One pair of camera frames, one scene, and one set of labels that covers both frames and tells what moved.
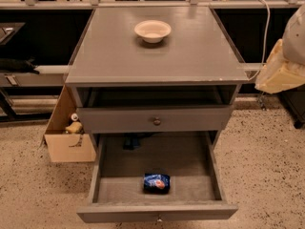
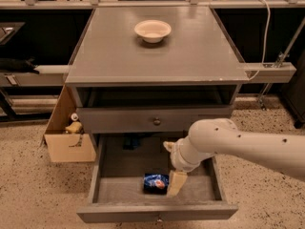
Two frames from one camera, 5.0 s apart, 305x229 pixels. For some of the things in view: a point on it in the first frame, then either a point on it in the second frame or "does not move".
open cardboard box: x=62 y=146 does not move
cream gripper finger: x=278 y=73 to x=176 y=181
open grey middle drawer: x=121 y=160 does not move
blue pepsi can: x=156 y=183 does not move
